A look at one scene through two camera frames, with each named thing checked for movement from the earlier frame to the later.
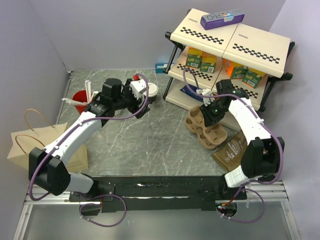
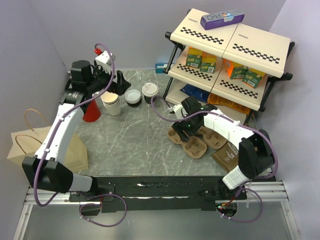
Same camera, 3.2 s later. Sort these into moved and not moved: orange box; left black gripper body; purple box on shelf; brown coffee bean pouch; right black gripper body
Moved: right black gripper body; left black gripper body
Not moved: orange box; brown coffee bean pouch; purple box on shelf
